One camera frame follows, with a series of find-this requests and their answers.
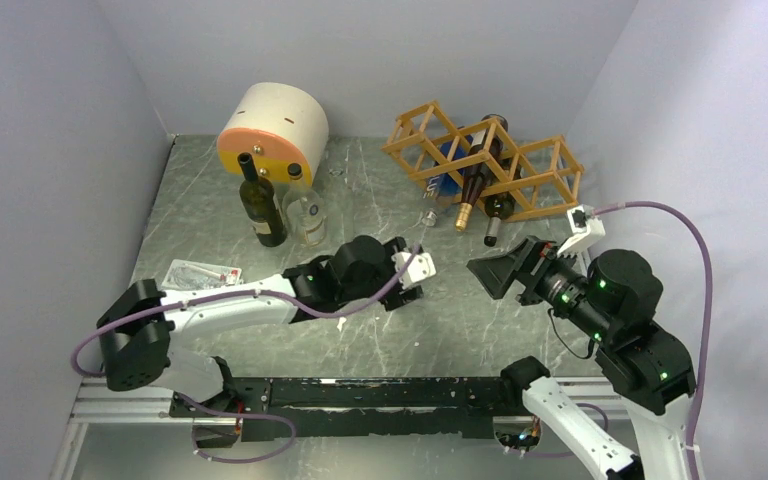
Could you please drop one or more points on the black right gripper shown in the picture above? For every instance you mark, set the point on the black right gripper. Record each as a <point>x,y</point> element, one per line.
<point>528,263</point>

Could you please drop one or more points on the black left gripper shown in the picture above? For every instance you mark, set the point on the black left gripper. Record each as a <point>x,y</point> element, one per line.
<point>396,294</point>

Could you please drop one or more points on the large clear glass bottle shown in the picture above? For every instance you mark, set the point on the large clear glass bottle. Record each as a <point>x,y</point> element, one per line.
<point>303,209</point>

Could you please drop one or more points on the dark bottle gold foil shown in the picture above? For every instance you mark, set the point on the dark bottle gold foil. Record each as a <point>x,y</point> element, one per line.
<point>476,176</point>

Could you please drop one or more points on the dark green wine bottle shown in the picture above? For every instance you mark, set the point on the dark green wine bottle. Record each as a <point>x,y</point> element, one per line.
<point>258,197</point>

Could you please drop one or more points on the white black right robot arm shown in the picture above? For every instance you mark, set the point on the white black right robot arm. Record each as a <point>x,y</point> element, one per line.
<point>614,304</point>

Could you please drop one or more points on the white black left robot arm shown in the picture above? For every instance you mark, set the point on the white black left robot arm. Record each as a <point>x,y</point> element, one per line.
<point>142,336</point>

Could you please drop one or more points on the wooden wine rack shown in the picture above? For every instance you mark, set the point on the wooden wine rack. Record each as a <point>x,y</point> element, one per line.
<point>542,176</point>

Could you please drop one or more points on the blue labelled clear bottle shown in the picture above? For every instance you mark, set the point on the blue labelled clear bottle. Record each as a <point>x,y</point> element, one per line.
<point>438,195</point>

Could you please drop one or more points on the white orange yellow bread box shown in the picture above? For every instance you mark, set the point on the white orange yellow bread box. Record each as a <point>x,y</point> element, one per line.
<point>277,124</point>

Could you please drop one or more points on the clear plastic packet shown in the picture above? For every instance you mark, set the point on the clear plastic packet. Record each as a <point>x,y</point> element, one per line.
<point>184,275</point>

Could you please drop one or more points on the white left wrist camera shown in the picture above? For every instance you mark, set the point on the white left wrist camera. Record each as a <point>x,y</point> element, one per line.
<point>415,269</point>

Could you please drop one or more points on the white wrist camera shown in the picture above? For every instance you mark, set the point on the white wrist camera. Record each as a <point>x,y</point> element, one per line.
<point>586,230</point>
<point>415,269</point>

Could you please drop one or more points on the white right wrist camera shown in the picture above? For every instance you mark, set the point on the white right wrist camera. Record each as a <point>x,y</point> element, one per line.
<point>586,230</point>

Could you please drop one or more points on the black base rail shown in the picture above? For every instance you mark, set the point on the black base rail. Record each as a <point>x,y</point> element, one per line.
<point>358,407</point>

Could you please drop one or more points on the aluminium frame rail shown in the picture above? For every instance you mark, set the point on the aluminium frame rail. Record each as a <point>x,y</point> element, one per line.
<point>149,433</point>

